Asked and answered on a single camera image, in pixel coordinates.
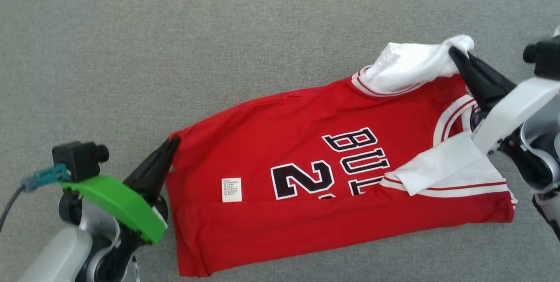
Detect red jersey with white sleeves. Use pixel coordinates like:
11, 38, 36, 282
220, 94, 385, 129
165, 34, 519, 278

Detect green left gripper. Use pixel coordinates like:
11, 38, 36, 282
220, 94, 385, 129
59, 136, 181, 245

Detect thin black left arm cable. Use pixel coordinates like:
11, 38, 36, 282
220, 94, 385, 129
0, 183, 28, 233

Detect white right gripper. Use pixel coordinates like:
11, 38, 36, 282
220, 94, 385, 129
448, 47, 560, 155

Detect teal cable connector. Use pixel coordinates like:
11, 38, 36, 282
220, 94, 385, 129
21, 163, 71, 193

